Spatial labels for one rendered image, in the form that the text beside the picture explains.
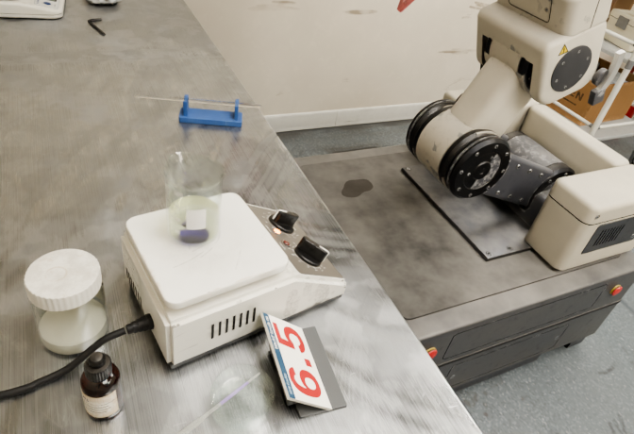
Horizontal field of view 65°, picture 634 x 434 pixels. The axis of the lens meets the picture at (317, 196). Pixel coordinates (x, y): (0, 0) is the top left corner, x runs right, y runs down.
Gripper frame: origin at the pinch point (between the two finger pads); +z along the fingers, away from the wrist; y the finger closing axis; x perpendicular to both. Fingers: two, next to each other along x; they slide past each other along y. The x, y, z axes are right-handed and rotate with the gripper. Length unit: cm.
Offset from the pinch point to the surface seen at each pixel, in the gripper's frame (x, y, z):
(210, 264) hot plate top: -44, -24, 22
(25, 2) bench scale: 38, -50, 35
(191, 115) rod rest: -3.2, -21.0, 28.2
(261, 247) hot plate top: -42, -19, 20
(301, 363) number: -51, -14, 26
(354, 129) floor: 121, 82, 71
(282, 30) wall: 118, 28, 40
